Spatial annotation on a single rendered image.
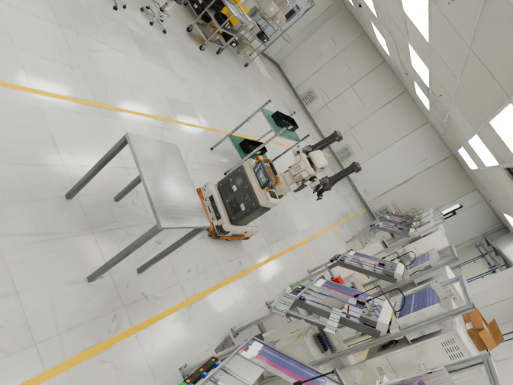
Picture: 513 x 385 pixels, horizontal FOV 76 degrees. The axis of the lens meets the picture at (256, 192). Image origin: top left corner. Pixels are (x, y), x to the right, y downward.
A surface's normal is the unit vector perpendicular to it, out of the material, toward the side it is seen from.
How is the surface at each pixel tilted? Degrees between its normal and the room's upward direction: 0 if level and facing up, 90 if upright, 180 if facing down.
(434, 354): 90
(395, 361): 90
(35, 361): 0
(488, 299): 90
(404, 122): 90
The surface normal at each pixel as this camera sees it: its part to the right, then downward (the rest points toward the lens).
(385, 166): -0.46, 0.04
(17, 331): 0.75, -0.51
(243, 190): -0.55, -0.14
